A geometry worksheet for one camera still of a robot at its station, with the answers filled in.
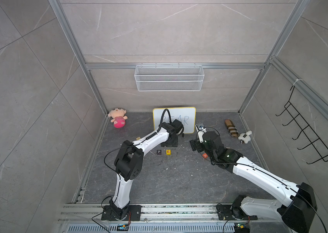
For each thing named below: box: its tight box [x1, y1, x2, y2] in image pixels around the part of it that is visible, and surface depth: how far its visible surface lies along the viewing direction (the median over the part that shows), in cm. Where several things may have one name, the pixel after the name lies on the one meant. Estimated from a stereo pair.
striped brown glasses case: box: [224, 118, 240, 138], surface depth 109 cm
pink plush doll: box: [107, 107, 128, 129], surface depth 112 cm
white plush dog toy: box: [237, 130, 253, 145], surface depth 103 cm
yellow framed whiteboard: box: [152, 106, 197, 134], surface depth 100 cm
